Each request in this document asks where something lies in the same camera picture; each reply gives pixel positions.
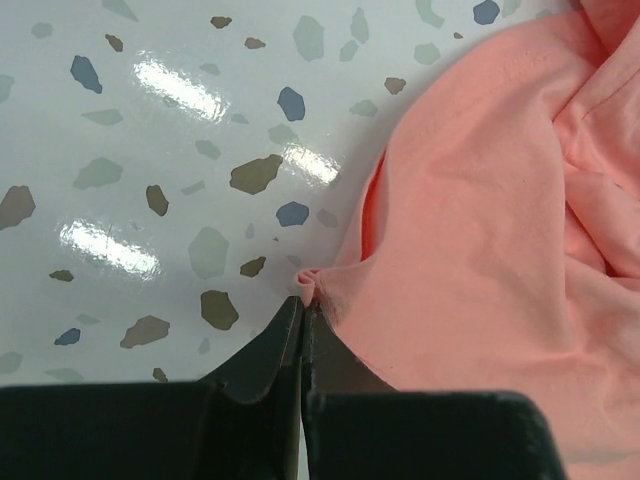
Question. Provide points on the salmon pink t shirt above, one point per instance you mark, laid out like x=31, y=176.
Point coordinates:
x=496, y=244

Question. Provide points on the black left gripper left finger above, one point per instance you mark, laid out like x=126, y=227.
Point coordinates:
x=240, y=421

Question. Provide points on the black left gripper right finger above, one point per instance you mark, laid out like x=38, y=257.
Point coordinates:
x=359, y=427

